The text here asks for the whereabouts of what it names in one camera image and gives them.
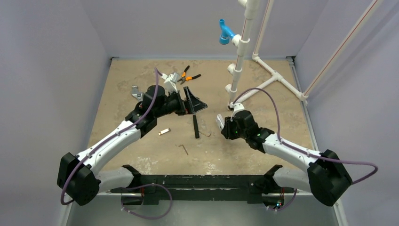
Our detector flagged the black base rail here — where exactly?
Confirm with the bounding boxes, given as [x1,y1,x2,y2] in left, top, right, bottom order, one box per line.
[111,166,294,205]

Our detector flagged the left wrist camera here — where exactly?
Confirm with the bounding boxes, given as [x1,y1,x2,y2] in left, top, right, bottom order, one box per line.
[161,73,181,94]

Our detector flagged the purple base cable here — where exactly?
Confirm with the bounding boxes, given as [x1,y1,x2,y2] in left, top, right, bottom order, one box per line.
[120,183,174,220]

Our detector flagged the orange black pliers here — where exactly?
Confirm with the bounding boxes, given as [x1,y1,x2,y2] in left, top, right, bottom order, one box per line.
[177,65,201,85]

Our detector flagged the claw hammer black handle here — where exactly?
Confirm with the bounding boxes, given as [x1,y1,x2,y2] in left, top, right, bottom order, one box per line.
[192,114,200,139]

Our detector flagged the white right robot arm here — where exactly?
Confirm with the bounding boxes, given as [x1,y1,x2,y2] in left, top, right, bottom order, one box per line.
[216,110,352,206]

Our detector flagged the white air conditioner remote control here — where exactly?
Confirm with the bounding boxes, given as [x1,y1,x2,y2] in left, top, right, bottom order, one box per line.
[216,114,224,131]

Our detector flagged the silver white battery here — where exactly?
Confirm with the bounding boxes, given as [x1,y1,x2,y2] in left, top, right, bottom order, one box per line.
[159,128,171,136]

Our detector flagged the white pvc pipe frame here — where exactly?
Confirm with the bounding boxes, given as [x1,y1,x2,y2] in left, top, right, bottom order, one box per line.
[222,0,382,109]

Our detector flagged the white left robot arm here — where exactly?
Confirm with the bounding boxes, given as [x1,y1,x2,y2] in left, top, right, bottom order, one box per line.
[57,85,207,206]

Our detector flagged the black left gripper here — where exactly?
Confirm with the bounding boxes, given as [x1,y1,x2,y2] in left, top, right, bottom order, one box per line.
[154,87,207,119]

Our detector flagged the bronze hex key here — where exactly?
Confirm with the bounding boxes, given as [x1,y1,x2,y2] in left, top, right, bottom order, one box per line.
[199,131,211,137]

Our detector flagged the blue pipe fitting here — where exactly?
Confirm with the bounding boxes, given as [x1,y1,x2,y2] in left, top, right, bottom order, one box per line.
[219,19,236,45]

